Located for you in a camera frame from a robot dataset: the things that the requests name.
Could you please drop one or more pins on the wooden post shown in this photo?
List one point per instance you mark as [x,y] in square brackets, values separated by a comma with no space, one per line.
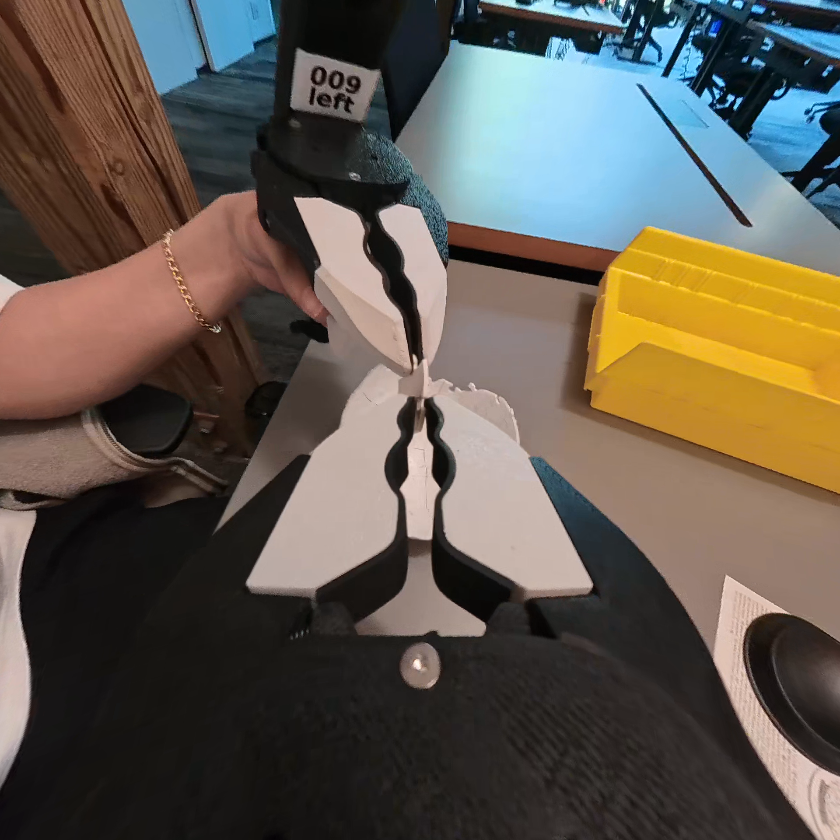
[79,131]

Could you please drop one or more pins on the black round bowl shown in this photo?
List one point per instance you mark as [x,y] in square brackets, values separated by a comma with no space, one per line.
[800,682]

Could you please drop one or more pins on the black office chair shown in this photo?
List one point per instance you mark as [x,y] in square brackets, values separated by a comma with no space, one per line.
[420,52]

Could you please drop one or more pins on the wood top office desk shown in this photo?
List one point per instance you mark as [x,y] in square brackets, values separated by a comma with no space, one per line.
[544,13]

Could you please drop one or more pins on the white puzzle ball shell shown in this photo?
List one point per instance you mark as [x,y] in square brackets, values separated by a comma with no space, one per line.
[487,407]

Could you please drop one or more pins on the dark office desk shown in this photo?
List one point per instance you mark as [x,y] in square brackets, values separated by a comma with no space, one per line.
[787,59]

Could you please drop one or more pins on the person's left hand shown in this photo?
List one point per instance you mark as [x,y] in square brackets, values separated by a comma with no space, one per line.
[243,249]

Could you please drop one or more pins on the person's white shirt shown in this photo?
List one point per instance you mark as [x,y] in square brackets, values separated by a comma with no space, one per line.
[10,623]

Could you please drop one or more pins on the black chair armrest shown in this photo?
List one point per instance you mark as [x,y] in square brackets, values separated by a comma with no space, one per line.
[148,420]

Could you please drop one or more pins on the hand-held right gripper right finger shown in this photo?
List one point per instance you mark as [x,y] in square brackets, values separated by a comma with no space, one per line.
[512,525]

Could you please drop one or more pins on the grey office desk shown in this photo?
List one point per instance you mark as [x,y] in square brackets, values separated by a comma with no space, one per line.
[558,144]

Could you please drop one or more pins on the printed paper sheet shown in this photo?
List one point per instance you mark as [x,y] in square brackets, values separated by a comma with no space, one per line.
[735,610]

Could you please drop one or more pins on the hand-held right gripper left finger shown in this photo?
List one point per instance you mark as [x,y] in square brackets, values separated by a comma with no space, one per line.
[328,518]

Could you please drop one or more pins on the yellow plastic bin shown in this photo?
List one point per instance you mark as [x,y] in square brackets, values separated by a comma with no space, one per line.
[709,367]

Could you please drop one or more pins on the grey zip jacket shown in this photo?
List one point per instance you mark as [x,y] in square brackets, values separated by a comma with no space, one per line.
[65,459]

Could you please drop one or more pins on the person's left forearm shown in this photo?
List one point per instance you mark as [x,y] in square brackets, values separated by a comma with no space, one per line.
[85,341]

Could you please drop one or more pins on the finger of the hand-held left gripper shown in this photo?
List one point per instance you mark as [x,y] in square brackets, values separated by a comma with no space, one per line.
[426,282]
[348,275]

